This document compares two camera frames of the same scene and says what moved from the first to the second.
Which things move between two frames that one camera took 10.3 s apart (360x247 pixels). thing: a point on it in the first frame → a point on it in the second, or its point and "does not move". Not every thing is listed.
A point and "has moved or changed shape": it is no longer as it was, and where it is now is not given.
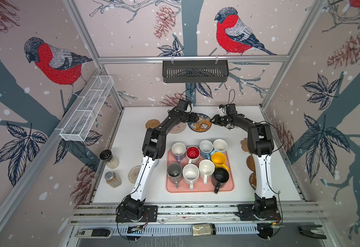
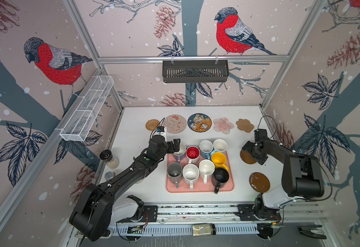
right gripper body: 220,120 → 250,147
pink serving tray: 214,174 does not move
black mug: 220,177 does not move
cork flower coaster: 244,143 has moved or changed shape
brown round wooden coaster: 250,163 has moved or changed shape
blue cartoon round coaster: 203,123 does not move
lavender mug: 178,150 does not move
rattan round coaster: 152,123 does not move
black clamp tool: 312,231 does not move
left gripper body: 190,118 → 167,148
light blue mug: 205,147 does not move
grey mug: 175,173 does not move
